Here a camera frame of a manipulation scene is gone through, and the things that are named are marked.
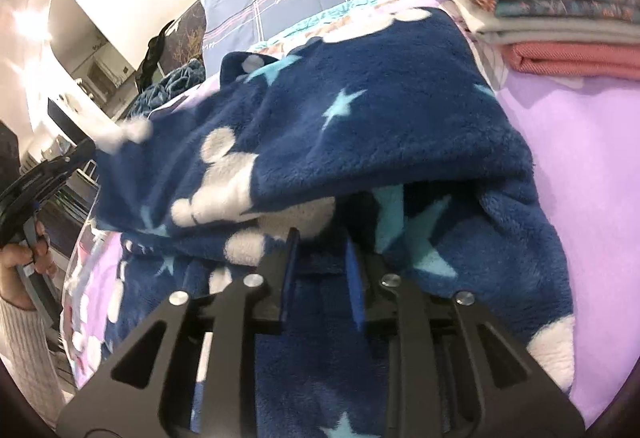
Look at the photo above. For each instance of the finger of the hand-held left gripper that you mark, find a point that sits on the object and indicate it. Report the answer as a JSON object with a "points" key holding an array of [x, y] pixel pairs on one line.
{"points": [[75, 155]]}

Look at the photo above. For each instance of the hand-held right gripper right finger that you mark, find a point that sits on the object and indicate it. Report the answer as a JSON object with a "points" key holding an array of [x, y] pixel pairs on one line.
{"points": [[355, 290]]}

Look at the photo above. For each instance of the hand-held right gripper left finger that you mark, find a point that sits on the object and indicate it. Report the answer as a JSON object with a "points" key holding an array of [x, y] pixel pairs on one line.
{"points": [[289, 279]]}

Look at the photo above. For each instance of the person's left hand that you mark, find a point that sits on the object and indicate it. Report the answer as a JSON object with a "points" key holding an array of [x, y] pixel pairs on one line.
{"points": [[17, 268]]}

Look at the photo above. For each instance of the teal knitted cloth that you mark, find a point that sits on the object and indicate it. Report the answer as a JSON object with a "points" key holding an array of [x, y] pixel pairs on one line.
{"points": [[170, 85]]}

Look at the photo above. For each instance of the dark tree-print cushion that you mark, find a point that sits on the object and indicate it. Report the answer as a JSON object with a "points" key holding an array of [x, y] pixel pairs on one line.
{"points": [[190, 35]]}

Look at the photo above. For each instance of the black bag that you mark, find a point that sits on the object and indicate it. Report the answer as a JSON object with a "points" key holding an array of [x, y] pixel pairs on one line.
{"points": [[155, 57]]}

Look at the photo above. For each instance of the folded pink cloth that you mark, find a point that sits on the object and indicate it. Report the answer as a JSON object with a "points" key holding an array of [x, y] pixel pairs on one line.
{"points": [[575, 60]]}

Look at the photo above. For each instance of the person's left forearm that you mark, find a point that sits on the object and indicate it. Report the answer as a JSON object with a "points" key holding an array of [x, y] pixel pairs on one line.
{"points": [[25, 358]]}

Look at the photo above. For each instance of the blue star-print fleece garment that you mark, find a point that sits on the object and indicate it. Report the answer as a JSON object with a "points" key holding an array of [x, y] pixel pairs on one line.
{"points": [[380, 117]]}

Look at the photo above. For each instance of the purple floral bed sheet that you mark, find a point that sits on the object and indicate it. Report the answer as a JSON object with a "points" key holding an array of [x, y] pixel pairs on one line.
{"points": [[590, 157]]}

